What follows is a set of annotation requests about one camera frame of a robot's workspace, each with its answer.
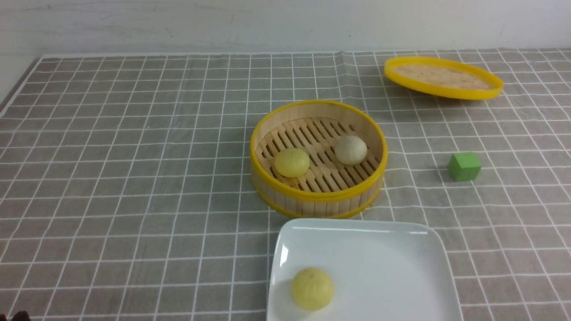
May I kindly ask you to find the white square plate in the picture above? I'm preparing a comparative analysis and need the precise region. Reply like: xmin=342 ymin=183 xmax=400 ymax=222
xmin=266 ymin=218 xmax=463 ymax=321

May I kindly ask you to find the yellow rimmed bamboo steamer lid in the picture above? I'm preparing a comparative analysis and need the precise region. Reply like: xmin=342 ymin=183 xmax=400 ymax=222
xmin=384 ymin=56 xmax=504 ymax=100

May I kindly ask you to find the green cube block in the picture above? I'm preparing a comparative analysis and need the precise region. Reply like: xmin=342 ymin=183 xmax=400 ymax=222
xmin=448 ymin=152 xmax=482 ymax=181

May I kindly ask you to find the yellow steamed bun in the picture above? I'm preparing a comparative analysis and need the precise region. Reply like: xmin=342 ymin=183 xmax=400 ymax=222
xmin=290 ymin=267 xmax=335 ymax=311
xmin=274 ymin=148 xmax=310 ymax=177

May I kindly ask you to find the yellow steamed bun on plate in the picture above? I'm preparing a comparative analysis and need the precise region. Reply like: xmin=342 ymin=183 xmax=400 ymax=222
xmin=290 ymin=267 xmax=335 ymax=311

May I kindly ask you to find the white steamed bun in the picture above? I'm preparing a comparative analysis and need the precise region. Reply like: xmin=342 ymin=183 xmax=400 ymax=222
xmin=334 ymin=136 xmax=368 ymax=166

